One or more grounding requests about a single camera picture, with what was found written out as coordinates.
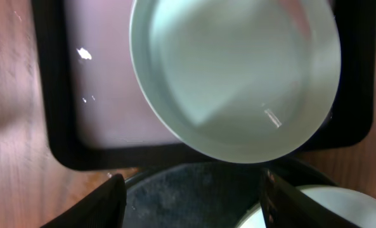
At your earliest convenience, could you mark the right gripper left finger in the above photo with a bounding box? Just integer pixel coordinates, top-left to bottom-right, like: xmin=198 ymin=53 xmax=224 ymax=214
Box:
xmin=43 ymin=174 xmax=127 ymax=228

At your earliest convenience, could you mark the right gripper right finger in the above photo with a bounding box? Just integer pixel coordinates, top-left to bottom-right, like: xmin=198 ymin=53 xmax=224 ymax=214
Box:
xmin=259 ymin=169 xmax=358 ymax=228

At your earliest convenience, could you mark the mint green plate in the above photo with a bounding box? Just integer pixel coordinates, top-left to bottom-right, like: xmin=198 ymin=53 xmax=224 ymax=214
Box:
xmin=237 ymin=184 xmax=376 ymax=227
xmin=129 ymin=0 xmax=341 ymax=163

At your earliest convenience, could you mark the round black tray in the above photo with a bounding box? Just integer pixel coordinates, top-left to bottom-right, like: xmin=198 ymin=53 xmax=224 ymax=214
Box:
xmin=123 ymin=158 xmax=335 ymax=228

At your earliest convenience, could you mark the rectangular black grey tray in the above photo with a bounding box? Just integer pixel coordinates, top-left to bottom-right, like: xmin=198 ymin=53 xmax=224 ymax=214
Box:
xmin=32 ymin=1 xmax=376 ymax=170

